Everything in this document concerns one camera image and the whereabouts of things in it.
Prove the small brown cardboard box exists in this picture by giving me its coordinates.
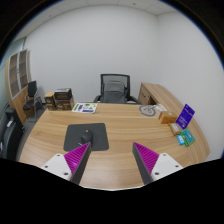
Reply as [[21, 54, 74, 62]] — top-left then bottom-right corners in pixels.
[[43, 91, 57, 111]]

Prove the small tan box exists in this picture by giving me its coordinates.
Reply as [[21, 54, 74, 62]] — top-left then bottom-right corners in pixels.
[[168, 122, 183, 136]]

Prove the grey mesh office chair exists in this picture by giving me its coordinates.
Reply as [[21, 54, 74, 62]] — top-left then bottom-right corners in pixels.
[[93, 73, 141, 105]]

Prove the black office chair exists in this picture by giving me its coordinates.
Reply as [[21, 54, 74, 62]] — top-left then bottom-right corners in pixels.
[[0, 107, 26, 162]]

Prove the grey ring in clear bag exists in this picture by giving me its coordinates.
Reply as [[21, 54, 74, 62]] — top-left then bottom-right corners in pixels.
[[138, 103, 168, 118]]

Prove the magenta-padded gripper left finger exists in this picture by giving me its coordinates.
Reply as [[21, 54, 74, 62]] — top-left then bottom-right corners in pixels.
[[41, 142, 92, 185]]

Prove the wooden shelf unit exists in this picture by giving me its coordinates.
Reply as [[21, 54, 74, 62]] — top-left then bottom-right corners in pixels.
[[4, 48, 34, 124]]

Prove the wooden side desk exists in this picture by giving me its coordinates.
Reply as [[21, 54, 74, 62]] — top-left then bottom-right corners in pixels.
[[137, 82, 188, 114]]

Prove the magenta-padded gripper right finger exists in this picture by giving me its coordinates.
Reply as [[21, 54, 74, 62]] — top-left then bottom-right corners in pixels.
[[132, 141, 184, 185]]

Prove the black crate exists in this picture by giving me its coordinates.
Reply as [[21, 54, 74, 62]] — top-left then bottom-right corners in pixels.
[[54, 87, 73, 101]]

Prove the purple card package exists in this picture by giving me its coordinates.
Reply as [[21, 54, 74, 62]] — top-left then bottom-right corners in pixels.
[[175, 103, 196, 130]]

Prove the dark grey mouse pad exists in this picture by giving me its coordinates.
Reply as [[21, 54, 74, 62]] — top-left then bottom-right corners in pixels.
[[63, 122, 110, 153]]

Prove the black computer mouse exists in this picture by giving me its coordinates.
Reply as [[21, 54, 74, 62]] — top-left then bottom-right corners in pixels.
[[79, 129, 94, 145]]

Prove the green packet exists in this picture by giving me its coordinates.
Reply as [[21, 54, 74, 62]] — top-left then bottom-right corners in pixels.
[[179, 128, 197, 148]]

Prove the black visitor chair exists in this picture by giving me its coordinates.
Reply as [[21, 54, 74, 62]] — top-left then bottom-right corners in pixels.
[[22, 80, 44, 121]]

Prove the large brown cardboard box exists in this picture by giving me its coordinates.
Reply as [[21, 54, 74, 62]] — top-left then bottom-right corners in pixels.
[[54, 95, 75, 111]]

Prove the orange cardboard box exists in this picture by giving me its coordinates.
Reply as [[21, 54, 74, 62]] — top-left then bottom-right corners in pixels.
[[157, 110, 178, 125]]

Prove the white green printed sheet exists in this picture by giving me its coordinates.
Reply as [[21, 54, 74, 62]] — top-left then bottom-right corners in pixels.
[[71, 102, 99, 114]]

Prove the blue packet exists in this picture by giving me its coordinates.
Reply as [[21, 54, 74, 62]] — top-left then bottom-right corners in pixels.
[[176, 134, 186, 146]]

